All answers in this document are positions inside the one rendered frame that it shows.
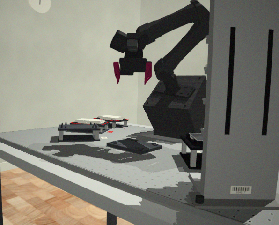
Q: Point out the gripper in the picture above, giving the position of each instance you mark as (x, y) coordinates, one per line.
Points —
(130, 65)

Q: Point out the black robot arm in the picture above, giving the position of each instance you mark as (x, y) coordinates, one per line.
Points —
(134, 43)

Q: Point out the grey tower with black slots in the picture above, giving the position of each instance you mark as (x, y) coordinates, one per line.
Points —
(245, 157)

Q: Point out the black cylinder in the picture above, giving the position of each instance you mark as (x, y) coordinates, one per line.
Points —
(199, 199)

